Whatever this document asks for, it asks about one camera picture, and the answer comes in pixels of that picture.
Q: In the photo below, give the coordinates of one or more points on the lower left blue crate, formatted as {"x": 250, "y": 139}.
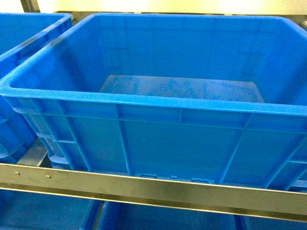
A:
{"x": 31, "y": 211}

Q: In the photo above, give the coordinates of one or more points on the metal shelf rail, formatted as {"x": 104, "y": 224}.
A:
{"x": 154, "y": 192}

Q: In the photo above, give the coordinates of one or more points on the lower right blue crate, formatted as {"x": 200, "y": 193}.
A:
{"x": 121, "y": 216}

